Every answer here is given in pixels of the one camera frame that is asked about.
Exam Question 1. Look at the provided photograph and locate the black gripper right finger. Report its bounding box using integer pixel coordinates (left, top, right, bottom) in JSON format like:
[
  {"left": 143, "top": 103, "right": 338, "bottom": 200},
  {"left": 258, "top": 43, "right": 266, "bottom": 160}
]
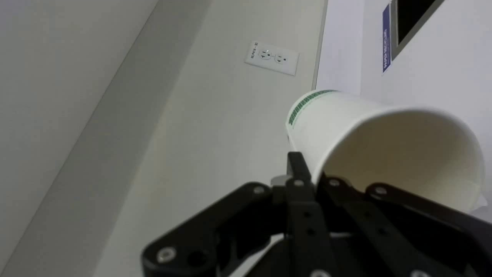
[{"left": 316, "top": 174, "right": 492, "bottom": 277}]

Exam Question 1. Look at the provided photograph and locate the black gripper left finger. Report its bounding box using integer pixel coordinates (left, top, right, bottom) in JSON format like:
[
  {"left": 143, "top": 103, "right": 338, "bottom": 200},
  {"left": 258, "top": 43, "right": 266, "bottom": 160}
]
[{"left": 139, "top": 151, "right": 339, "bottom": 277}]

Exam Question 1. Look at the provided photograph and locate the white paper cup green band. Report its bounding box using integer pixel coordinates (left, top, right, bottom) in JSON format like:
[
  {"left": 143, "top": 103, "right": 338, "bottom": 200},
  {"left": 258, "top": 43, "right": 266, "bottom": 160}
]
[{"left": 282, "top": 88, "right": 487, "bottom": 214}]

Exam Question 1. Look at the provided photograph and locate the metal framed counter opening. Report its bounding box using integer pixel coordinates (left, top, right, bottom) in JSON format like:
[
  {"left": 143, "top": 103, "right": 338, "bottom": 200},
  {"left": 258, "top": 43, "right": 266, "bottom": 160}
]
[{"left": 389, "top": 0, "right": 445, "bottom": 53}]

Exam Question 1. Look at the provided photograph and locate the blue label strip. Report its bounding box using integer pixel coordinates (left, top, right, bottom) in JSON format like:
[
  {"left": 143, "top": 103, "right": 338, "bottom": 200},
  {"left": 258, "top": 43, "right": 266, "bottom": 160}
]
[{"left": 381, "top": 3, "right": 393, "bottom": 74}]

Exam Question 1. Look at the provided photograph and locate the white wall power outlet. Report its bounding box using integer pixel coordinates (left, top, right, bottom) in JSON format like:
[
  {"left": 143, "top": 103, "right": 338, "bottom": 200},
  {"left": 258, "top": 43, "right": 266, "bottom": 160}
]
[{"left": 244, "top": 39, "right": 301, "bottom": 77}]

